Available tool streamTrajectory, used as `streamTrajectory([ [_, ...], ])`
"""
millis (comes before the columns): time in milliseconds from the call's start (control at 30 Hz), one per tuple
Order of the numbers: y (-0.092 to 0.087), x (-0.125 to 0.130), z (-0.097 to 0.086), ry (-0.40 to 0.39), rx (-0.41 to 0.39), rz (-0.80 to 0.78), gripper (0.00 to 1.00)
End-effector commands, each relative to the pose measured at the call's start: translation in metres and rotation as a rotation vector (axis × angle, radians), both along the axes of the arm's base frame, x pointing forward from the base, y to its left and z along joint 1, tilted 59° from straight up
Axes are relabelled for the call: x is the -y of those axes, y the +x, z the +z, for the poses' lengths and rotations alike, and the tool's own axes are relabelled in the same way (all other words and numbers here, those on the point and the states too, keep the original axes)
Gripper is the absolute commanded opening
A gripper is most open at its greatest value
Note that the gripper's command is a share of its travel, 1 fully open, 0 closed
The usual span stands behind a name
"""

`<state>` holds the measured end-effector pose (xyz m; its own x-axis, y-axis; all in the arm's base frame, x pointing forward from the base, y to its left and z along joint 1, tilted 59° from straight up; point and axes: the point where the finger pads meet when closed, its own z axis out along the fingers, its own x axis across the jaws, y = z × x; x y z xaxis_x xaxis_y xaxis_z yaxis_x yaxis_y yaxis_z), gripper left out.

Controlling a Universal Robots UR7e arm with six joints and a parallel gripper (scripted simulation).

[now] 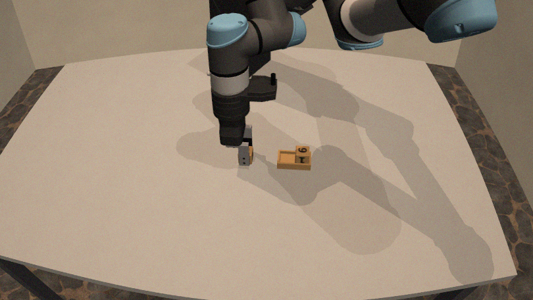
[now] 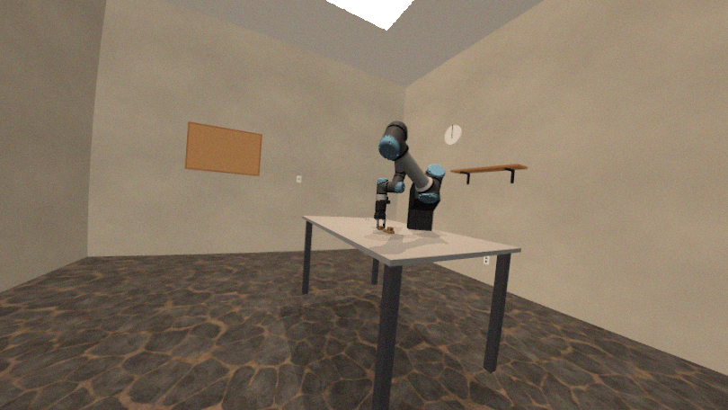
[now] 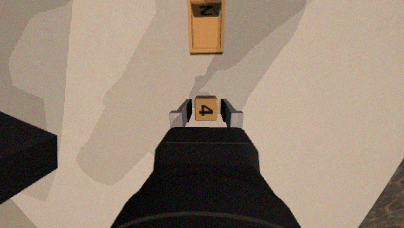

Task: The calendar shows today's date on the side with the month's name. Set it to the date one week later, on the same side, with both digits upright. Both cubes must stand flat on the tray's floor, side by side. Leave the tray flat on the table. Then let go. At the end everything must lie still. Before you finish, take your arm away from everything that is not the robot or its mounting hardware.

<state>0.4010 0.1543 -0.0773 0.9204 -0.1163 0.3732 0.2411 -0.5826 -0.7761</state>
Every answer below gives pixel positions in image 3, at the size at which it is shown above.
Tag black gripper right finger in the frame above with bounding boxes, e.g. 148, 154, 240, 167
220, 99, 244, 129

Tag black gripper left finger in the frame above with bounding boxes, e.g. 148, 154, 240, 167
169, 99, 192, 128

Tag orange rectangular tray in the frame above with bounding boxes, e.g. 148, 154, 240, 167
187, 0, 225, 55

